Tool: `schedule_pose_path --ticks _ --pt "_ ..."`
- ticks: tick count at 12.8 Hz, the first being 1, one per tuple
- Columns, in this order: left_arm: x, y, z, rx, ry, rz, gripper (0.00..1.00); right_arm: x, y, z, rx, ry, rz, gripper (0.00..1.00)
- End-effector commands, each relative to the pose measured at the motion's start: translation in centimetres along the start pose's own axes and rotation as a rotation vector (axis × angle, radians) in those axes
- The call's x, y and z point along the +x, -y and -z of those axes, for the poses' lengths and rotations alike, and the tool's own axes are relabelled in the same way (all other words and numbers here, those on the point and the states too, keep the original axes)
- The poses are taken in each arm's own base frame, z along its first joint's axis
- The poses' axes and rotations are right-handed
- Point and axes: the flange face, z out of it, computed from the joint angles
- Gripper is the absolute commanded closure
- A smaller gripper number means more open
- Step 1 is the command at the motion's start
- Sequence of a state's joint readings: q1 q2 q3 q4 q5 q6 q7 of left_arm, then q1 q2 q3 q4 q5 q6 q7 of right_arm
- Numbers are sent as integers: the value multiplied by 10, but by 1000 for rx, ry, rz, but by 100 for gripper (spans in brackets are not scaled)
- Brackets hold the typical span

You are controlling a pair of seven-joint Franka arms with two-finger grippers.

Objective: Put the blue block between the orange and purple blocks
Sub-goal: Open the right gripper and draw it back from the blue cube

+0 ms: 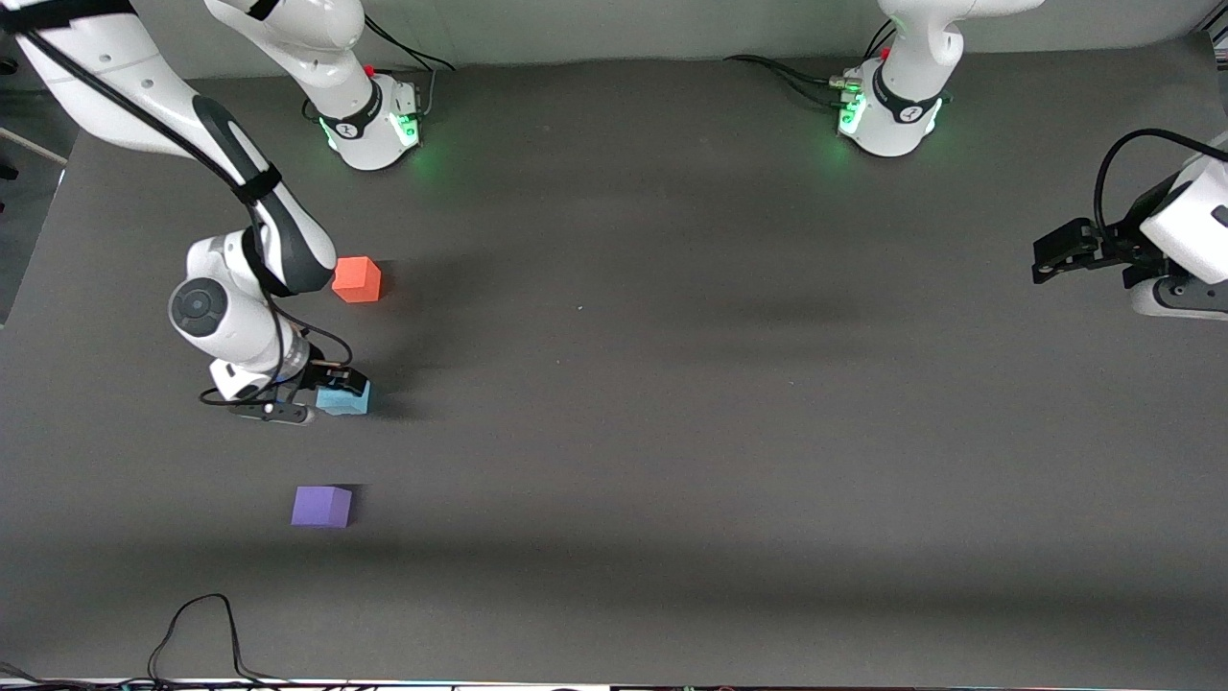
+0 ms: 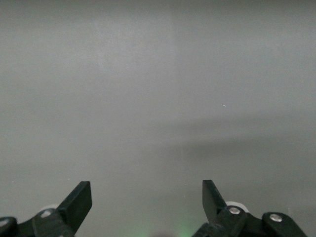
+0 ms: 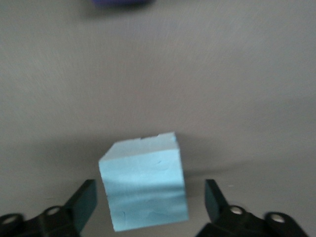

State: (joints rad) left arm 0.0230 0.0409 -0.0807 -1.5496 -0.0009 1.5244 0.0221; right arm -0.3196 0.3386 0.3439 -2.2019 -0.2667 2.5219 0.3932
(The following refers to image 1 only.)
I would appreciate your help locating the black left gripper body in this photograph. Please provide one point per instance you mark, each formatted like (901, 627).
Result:
(1116, 243)

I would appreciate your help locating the light blue block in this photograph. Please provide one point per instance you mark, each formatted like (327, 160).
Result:
(343, 403)

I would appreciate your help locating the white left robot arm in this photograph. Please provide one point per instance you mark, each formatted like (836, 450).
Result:
(911, 58)

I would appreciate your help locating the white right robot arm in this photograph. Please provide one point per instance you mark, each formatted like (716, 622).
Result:
(144, 86)

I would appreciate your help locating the orange block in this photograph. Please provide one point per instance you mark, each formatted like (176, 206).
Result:
(357, 279)

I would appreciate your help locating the purple block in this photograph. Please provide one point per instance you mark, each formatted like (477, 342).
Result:
(321, 507)

